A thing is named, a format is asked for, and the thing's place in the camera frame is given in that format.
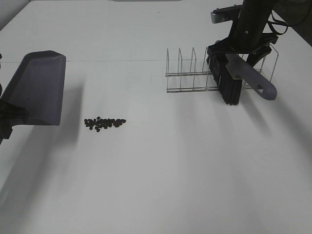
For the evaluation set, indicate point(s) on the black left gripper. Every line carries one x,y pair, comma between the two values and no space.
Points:
10,114

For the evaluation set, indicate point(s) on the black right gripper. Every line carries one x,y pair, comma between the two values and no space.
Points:
246,36

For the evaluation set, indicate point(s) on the grey hand brush black bristles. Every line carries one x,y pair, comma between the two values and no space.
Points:
230,70

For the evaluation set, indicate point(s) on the grey plastic dustpan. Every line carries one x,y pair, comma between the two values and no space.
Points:
37,86

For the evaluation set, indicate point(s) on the pile of coffee beans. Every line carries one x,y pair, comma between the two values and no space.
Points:
103,123

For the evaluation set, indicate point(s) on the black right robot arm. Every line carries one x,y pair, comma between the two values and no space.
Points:
256,7

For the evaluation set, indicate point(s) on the chrome wire dish rack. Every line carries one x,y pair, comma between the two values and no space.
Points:
192,74

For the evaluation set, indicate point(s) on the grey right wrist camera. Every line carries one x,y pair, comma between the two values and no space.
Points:
220,15

